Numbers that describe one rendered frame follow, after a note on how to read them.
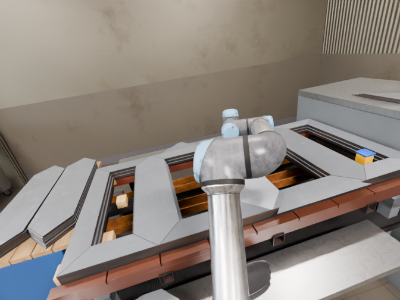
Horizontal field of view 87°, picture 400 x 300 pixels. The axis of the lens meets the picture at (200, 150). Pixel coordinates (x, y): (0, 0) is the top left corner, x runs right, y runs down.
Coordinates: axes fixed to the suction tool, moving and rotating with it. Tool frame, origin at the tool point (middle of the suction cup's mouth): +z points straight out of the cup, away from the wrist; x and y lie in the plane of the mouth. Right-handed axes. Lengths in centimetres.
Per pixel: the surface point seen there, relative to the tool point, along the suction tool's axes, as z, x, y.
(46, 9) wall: -123, -236, 123
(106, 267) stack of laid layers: 2, 36, 64
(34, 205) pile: 0, -16, 105
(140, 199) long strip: -1, 7, 51
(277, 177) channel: 16.2, -0.7, -27.9
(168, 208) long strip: -1.1, 18.7, 39.0
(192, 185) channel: 15.2, -15.2, 22.3
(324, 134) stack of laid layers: 2, -10, -68
